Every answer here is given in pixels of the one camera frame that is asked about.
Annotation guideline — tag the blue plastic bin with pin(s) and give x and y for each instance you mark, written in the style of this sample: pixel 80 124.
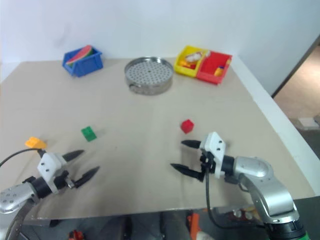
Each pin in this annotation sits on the blue plastic bin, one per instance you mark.
pixel 85 63

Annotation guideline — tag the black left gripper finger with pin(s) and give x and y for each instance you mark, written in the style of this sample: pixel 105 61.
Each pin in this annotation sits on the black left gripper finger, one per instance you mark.
pixel 87 175
pixel 72 155

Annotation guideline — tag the red plastic bin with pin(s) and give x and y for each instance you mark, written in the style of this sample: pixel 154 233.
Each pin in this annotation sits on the red plastic bin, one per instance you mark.
pixel 212 66

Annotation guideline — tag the white toy food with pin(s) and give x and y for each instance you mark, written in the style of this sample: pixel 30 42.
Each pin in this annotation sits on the white toy food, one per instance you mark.
pixel 193 57

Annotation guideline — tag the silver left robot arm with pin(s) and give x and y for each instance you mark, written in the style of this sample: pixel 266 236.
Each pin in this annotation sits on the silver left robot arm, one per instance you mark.
pixel 15 195

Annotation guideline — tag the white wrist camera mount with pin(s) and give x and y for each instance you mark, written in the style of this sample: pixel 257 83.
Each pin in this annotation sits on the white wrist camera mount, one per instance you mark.
pixel 215 150
pixel 51 165

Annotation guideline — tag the watermelon slice toy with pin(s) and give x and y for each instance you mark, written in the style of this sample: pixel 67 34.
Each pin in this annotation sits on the watermelon slice toy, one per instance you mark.
pixel 81 55

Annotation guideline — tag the red toy block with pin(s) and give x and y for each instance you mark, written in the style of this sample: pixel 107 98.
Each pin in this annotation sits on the red toy block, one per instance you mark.
pixel 187 126

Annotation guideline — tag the yellow plastic bin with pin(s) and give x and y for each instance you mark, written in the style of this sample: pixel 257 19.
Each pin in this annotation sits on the yellow plastic bin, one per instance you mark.
pixel 187 68

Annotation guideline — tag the yellow toy block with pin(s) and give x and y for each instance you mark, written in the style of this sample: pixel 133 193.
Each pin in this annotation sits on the yellow toy block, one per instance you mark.
pixel 35 143

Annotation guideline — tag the green toy block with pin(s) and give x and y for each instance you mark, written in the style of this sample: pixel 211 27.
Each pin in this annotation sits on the green toy block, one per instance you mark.
pixel 89 133

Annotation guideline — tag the orange black tool under table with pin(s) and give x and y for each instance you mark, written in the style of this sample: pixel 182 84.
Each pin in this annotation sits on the orange black tool under table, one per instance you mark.
pixel 193 222

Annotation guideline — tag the round metal steamer tray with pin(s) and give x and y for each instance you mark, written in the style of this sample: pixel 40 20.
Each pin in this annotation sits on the round metal steamer tray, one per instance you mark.
pixel 149 75

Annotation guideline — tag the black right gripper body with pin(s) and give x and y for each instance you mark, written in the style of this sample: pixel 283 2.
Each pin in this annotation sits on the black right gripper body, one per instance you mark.
pixel 207 163

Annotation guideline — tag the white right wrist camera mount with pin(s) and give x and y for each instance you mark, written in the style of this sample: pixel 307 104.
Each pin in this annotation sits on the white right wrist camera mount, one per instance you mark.
pixel 215 150

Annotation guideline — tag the yellow toy bottle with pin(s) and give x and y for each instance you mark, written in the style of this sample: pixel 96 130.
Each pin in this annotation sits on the yellow toy bottle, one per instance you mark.
pixel 219 70

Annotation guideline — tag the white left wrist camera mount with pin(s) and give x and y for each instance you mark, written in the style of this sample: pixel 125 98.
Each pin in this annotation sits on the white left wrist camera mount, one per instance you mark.
pixel 51 165

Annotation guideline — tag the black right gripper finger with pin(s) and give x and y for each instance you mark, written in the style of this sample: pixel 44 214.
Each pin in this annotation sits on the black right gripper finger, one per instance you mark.
pixel 191 143
pixel 187 170

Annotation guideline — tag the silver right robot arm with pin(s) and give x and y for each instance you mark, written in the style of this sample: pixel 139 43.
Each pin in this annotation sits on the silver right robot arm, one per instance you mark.
pixel 265 185

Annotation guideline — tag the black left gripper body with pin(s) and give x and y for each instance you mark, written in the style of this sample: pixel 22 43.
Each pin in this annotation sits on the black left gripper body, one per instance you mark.
pixel 63 180

